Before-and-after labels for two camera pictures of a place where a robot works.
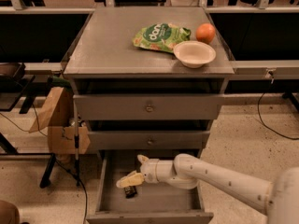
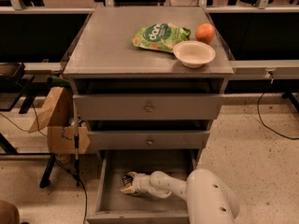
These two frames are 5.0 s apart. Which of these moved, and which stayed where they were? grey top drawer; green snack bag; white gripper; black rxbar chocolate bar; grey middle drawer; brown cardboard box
Moved: black rxbar chocolate bar; white gripper
Stayed: green snack bag; grey top drawer; brown cardboard box; grey middle drawer
